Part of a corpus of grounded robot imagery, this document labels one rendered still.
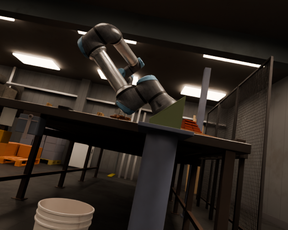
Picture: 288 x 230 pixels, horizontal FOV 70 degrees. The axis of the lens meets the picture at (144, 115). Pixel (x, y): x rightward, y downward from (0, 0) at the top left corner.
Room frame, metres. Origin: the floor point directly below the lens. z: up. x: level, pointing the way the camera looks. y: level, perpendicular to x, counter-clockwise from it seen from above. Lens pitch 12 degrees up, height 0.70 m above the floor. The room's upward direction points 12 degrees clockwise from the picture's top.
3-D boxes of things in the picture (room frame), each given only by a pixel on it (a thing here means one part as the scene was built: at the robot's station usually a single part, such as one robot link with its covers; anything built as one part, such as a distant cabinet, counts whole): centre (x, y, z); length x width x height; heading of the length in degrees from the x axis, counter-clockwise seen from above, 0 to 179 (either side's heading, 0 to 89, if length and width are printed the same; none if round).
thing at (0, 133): (1.39, 0.91, 0.74); 0.09 x 0.08 x 0.24; 85
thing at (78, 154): (6.59, 1.70, 0.65); 0.73 x 0.61 x 1.30; 88
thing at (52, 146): (6.56, 2.90, 0.54); 1.09 x 0.74 x 1.08; 88
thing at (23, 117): (1.38, 0.73, 0.77); 0.14 x 0.11 x 0.18; 85
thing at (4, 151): (5.24, 2.90, 0.22); 1.21 x 0.83 x 0.44; 7
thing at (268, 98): (3.74, -1.53, 1.11); 3.04 x 0.03 x 2.21; 175
